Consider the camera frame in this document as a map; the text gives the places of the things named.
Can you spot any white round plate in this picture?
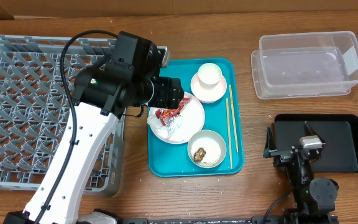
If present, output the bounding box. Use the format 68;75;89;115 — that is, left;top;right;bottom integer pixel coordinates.
149;92;205;144

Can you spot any grey bowl with rice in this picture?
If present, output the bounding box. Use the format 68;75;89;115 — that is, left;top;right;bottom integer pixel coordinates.
188;130;227;169

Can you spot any wooden chopstick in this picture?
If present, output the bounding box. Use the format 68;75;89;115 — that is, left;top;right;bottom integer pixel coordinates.
226;98;232;169
229;85;239;153

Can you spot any grey plastic dish rack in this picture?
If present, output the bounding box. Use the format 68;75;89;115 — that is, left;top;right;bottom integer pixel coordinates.
0;35;125;197

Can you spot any clear plastic bin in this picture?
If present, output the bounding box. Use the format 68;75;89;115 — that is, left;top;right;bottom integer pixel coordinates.
250;31;358;100

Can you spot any brown food piece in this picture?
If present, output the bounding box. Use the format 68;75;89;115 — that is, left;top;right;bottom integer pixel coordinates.
193;147;206;162

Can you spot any pink small bowl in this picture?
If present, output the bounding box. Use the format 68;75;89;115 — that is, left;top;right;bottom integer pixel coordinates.
190;73;227;103

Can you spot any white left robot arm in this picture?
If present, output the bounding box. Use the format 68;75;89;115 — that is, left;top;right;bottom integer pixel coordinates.
4;31;184;223

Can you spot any black plastic tray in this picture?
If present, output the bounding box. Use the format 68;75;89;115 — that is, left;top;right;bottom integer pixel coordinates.
273;114;358;173

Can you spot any pale green cup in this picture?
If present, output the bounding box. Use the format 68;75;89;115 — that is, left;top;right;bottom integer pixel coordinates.
198;63;222;88

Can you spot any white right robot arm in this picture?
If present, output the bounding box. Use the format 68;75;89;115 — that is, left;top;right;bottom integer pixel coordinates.
262;122;339;223

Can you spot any teal plastic tray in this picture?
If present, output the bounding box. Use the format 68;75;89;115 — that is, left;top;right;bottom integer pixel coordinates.
148;58;245;177

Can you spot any red snack wrapper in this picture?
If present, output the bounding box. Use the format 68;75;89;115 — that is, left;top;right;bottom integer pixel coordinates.
155;97;191;126

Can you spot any white napkin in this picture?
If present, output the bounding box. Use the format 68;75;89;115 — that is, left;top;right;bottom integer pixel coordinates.
147;108;183;139

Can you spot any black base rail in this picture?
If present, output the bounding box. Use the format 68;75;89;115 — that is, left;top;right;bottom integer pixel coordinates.
117;216;290;224

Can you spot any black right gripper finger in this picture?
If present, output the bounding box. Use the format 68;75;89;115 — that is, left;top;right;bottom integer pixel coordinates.
303;121;325;144
265;126;275;151

